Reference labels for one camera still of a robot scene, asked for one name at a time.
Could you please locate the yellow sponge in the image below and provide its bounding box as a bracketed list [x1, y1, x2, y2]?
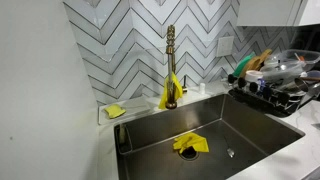
[103, 103, 127, 120]

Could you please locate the black dish drying rack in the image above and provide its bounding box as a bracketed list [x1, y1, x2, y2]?
[227, 73, 320, 119]

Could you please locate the yellow cloth on faucet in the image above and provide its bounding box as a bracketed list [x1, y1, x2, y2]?
[157, 72, 184, 111]

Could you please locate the stainless steel sink basin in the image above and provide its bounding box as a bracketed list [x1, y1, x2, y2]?
[113, 93, 306, 180]

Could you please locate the white sponge tray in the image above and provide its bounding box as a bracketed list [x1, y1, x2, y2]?
[97, 96, 153, 126]

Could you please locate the white wall cabinet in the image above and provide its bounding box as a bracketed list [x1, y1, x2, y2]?
[235, 0, 320, 28]

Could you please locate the white wall outlet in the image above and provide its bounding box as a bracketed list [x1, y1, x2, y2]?
[215, 35, 235, 58]

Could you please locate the dark soap dispenser pump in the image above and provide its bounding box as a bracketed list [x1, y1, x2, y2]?
[181, 74, 189, 95]

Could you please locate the white round cup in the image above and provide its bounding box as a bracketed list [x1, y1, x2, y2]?
[244, 69, 265, 84]

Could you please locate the black sink drain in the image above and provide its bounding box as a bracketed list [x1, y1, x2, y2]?
[178, 145, 201, 162]

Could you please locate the brass kitchen faucet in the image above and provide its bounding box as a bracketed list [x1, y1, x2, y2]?
[165, 24, 179, 110]

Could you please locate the pale dish brush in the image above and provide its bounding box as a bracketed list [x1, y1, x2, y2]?
[118, 123, 127, 145]

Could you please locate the metal sink caddy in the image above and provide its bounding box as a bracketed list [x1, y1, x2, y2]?
[114, 122, 134, 155]

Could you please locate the small clear utensil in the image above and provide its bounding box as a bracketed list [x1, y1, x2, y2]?
[223, 134, 236, 159]

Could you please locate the metal cooking pot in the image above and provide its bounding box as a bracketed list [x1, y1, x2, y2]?
[282, 76, 310, 95]

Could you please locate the green cutting board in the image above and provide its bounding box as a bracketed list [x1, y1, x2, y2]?
[231, 51, 257, 79]

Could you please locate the small white bottle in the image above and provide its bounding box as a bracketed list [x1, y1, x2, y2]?
[198, 82, 207, 95]

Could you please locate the yellow rubber glove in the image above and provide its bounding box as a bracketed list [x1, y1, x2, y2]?
[172, 131, 211, 155]

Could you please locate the wooden cutting board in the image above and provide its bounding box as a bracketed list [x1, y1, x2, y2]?
[239, 48, 273, 79]

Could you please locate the clear plastic container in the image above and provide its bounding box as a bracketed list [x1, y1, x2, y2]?
[266, 48, 320, 73]

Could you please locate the clear glass bowl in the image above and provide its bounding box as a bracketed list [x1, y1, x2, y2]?
[259, 61, 306, 83]

